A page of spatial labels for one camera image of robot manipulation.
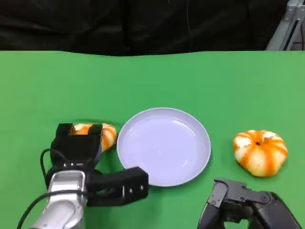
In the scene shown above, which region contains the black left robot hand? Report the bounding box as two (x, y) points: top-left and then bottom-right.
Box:
(49, 123), (103, 173)

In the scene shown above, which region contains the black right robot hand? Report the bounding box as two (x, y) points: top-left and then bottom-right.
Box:
(197, 177), (302, 229)

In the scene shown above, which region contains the orange and white bread roll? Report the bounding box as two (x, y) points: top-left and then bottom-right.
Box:
(233, 129), (288, 177)
(71, 123), (118, 152)

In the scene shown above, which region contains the lilac plate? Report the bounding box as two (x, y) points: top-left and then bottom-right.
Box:
(116, 107), (212, 187)

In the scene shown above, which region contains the green table cloth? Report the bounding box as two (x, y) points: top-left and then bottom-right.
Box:
(0, 50), (305, 229)

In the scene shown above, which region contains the black backdrop curtain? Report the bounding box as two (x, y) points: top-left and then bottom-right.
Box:
(0, 0), (290, 57)

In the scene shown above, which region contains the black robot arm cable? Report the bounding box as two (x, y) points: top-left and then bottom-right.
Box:
(17, 190), (52, 229)
(40, 148), (54, 191)

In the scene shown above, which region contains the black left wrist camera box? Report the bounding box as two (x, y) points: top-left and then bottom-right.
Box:
(85, 167), (150, 207)

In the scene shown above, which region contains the grey aluminium frame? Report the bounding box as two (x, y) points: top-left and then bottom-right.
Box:
(266, 0), (305, 51)

